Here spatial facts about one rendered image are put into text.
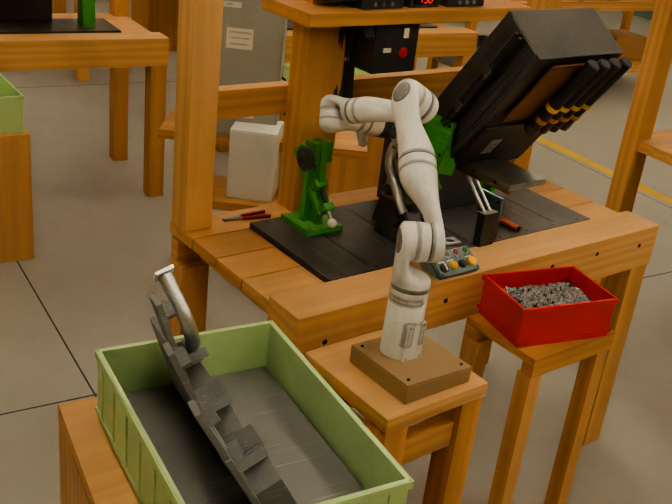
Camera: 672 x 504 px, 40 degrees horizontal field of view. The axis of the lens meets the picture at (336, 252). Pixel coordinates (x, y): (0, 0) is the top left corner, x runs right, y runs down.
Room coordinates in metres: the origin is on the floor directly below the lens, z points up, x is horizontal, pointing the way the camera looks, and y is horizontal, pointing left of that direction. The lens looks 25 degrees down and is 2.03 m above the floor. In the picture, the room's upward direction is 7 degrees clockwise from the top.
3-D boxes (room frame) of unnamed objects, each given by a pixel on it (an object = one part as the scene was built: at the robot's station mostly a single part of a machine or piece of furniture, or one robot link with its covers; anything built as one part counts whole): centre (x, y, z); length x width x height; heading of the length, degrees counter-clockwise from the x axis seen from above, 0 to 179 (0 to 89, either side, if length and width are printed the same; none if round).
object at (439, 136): (2.65, -0.27, 1.17); 0.13 x 0.12 x 0.20; 129
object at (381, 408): (1.92, -0.18, 0.83); 0.32 x 0.32 x 0.04; 40
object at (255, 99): (3.04, -0.05, 1.23); 1.30 x 0.05 x 0.09; 129
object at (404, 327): (1.92, -0.18, 0.98); 0.09 x 0.09 x 0.17; 42
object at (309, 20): (2.95, -0.12, 1.52); 0.90 x 0.25 x 0.04; 129
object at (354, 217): (2.75, -0.29, 0.89); 1.10 x 0.42 x 0.02; 129
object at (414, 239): (1.93, -0.18, 1.14); 0.09 x 0.09 x 0.17; 9
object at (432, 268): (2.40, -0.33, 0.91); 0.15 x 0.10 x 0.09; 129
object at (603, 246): (2.53, -0.47, 0.82); 1.50 x 0.14 x 0.15; 129
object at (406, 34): (2.84, -0.07, 1.42); 0.17 x 0.12 x 0.15; 129
